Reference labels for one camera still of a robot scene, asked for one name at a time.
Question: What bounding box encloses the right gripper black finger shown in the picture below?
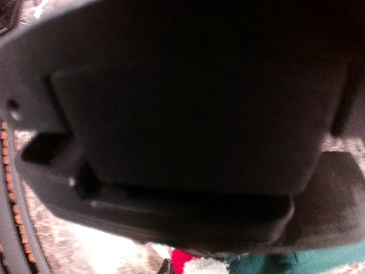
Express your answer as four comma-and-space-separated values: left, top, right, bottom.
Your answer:
158, 259, 173, 274

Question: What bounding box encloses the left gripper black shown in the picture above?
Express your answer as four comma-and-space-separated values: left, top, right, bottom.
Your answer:
1, 1, 364, 257

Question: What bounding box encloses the red santa sock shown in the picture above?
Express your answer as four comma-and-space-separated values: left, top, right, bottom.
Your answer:
171, 249, 229, 274

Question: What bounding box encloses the dark green sock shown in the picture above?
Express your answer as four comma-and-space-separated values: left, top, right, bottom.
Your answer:
226, 241, 364, 273

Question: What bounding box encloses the black front rail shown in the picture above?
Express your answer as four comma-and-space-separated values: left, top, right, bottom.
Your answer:
1, 119, 51, 273

